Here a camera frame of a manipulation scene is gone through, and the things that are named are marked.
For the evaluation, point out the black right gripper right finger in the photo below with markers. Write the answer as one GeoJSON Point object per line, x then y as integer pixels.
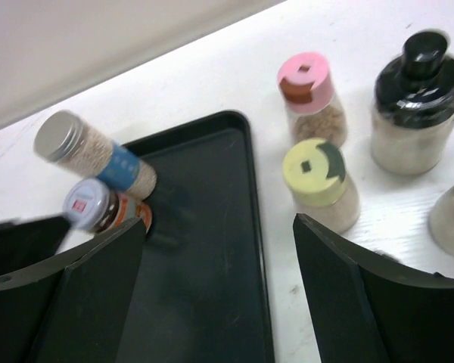
{"type": "Point", "coordinates": [366, 307]}

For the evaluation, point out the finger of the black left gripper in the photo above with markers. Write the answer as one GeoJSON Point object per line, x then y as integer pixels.
{"type": "Point", "coordinates": [26, 243]}

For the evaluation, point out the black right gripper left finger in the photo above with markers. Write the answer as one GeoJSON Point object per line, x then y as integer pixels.
{"type": "Point", "coordinates": [72, 306]}

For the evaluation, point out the dark sauce jar white lid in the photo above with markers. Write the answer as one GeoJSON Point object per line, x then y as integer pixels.
{"type": "Point", "coordinates": [94, 208]}

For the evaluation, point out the tall jar silver lid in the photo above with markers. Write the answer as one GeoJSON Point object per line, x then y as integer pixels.
{"type": "Point", "coordinates": [71, 143]}

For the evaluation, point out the black rectangular tray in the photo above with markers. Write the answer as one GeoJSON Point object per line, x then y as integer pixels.
{"type": "Point", "coordinates": [200, 294]}

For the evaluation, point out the yellow cap spice bottle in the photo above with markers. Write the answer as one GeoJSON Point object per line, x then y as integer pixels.
{"type": "Point", "coordinates": [315, 172]}

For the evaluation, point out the black pump bottle left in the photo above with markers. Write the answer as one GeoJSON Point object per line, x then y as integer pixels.
{"type": "Point", "coordinates": [413, 109]}

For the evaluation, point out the pink cap spice bottle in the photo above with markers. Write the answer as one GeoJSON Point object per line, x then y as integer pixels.
{"type": "Point", "coordinates": [314, 110]}

